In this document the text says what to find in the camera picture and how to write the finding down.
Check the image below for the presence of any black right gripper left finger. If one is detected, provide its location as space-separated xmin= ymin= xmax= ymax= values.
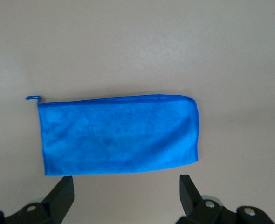
xmin=0 ymin=176 xmax=75 ymax=224

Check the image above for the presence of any blue microfibre towel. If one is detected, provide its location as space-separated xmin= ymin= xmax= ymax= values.
xmin=25 ymin=94 xmax=200 ymax=177

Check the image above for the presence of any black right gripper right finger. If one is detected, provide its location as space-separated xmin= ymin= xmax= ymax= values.
xmin=176 ymin=174 xmax=275 ymax=224

